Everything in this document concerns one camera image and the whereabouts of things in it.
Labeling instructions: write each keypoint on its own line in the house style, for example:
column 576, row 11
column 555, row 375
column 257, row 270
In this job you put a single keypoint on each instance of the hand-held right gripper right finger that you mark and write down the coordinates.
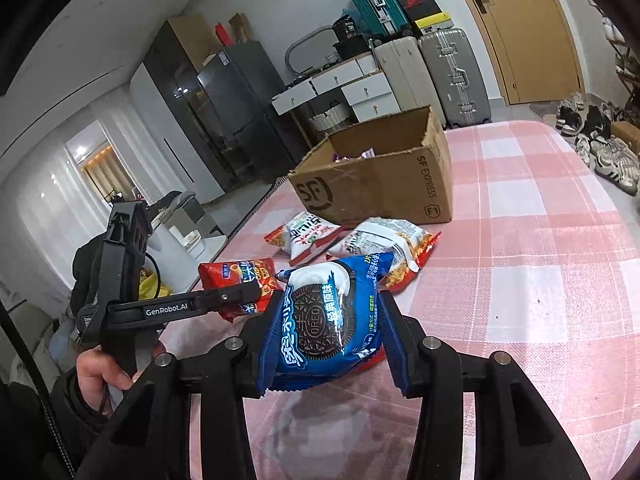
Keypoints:
column 402, row 375

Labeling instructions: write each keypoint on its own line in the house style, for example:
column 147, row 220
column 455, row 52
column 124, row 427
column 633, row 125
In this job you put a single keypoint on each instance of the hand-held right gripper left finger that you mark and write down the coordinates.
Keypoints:
column 250, row 355

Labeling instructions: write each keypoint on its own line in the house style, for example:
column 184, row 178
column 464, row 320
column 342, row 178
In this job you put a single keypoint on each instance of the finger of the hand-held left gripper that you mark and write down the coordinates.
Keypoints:
column 235, row 294

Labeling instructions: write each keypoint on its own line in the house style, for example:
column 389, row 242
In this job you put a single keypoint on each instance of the red snack packet blue label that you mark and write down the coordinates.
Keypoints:
column 225, row 275

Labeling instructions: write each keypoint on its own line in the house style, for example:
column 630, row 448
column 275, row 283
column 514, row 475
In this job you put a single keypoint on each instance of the thin red snack packet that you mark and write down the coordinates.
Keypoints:
column 371, row 360

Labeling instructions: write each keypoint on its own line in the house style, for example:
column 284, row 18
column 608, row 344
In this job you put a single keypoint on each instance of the blue cookie packet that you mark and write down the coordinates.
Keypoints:
column 320, row 330

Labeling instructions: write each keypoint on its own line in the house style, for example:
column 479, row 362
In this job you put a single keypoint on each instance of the white red snack packet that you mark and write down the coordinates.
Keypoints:
column 305, row 235

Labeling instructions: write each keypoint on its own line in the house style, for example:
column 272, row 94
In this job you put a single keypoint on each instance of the silver orange snack packet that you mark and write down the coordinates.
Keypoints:
column 385, row 250

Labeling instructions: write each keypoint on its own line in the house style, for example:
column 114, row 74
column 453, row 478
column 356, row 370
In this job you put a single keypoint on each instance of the brown cardboard box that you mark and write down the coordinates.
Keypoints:
column 380, row 185

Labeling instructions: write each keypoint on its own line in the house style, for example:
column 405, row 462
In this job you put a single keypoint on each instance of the person's left forearm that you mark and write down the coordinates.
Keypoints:
column 40, row 425

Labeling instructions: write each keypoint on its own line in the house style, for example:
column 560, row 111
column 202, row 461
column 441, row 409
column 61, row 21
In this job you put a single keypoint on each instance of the person's left hand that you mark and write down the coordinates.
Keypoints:
column 95, row 375

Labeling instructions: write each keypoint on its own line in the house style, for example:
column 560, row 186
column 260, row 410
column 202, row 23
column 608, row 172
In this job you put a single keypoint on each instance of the yellow plastic bag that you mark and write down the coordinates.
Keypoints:
column 150, row 285

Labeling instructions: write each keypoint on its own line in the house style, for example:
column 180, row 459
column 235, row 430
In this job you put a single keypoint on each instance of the dark clothes pile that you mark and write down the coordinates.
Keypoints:
column 87, row 270

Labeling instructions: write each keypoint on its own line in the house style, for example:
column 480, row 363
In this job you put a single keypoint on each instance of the tan curtain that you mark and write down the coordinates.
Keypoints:
column 107, row 175

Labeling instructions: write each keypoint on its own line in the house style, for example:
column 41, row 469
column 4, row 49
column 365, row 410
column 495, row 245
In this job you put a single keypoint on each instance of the white wardrobe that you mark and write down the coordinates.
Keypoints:
column 165, row 160

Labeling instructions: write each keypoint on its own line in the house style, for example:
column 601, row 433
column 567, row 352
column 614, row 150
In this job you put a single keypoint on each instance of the white sheer curtain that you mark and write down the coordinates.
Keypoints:
column 117, row 130

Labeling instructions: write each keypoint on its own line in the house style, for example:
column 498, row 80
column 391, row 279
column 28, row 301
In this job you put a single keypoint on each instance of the pink plaid tablecloth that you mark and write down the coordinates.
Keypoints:
column 525, row 260

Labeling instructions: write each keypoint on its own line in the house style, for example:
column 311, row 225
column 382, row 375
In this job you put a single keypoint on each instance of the dark glass cabinet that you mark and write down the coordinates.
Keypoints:
column 180, row 110

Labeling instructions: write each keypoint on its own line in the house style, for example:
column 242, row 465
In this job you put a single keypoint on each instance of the dark grey refrigerator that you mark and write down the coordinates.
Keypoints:
column 240, row 100

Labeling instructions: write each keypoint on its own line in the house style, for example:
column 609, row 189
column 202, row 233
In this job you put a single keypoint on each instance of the white woven basket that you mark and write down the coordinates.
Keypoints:
column 329, row 117

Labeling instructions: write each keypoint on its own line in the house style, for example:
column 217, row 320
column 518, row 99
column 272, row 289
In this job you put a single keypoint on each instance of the white dresser with drawers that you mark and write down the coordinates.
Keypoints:
column 370, row 92

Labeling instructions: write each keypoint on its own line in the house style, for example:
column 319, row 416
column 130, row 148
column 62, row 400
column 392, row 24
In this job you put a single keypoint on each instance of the oval grey framed mirror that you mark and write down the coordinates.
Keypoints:
column 305, row 47

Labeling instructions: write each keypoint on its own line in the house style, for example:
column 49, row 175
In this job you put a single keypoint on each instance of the flat brown cardboard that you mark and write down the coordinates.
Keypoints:
column 240, row 27

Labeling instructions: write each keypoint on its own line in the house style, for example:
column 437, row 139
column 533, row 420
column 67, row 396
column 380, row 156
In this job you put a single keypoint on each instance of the black storage box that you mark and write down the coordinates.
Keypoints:
column 352, row 50

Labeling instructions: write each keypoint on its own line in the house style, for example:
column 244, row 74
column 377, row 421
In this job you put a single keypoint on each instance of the beige suitcase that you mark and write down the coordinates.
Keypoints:
column 405, row 75

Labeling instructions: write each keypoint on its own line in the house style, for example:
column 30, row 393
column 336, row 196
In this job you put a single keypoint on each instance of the black printed bag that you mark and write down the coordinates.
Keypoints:
column 347, row 29

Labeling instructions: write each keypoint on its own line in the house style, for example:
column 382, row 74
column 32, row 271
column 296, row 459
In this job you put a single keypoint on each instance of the scattered pairs of shoes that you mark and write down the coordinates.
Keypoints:
column 610, row 160

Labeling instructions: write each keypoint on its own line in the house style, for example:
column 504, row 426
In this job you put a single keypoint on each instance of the blue plastic bag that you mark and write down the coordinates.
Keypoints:
column 348, row 15

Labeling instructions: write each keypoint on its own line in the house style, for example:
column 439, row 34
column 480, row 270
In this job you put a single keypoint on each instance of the grey doormat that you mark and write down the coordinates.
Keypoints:
column 545, row 109

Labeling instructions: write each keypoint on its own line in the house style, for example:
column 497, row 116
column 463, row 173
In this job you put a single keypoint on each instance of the silver suitcase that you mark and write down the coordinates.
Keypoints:
column 455, row 75

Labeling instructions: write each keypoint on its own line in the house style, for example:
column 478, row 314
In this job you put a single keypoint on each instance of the teal suitcase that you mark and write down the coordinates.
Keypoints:
column 372, row 0

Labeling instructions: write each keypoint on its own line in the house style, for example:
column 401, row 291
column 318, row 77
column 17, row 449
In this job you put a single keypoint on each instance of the small cardboard box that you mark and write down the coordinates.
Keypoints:
column 627, row 135

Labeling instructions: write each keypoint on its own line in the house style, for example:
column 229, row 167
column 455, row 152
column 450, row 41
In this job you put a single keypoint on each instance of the tan wooden door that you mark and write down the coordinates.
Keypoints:
column 530, row 50

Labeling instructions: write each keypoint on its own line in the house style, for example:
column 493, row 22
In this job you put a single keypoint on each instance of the wooden shoe rack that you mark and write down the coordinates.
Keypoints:
column 625, row 67

